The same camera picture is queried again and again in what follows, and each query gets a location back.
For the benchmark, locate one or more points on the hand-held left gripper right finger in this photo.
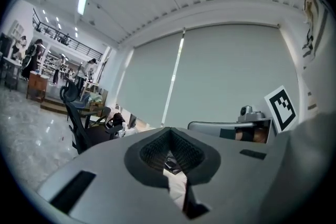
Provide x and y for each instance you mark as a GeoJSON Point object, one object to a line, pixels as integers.
{"type": "Point", "coordinates": [236, 178]}

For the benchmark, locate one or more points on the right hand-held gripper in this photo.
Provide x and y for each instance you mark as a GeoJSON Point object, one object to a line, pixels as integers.
{"type": "Point", "coordinates": [282, 110]}

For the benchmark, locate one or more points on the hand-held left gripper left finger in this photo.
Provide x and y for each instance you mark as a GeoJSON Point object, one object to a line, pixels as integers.
{"type": "Point", "coordinates": [105, 165]}

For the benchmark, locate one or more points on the black office chair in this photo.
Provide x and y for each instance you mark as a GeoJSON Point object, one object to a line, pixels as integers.
{"type": "Point", "coordinates": [78, 128]}

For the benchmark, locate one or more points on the black mesh chair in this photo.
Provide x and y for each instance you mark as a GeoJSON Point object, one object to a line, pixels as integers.
{"type": "Point", "coordinates": [101, 116]}

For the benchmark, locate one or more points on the grey roller blind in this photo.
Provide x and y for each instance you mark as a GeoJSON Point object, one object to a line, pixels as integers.
{"type": "Point", "coordinates": [147, 81]}
{"type": "Point", "coordinates": [236, 73]}

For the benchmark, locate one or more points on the brown wooden cabinet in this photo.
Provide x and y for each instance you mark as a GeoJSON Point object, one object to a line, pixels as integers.
{"type": "Point", "coordinates": [37, 86]}

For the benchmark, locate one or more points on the black mezzanine railing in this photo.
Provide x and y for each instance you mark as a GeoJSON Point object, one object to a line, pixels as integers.
{"type": "Point", "coordinates": [68, 39]}

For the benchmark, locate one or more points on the person's striped shirt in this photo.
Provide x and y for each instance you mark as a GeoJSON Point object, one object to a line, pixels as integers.
{"type": "Point", "coordinates": [315, 34]}

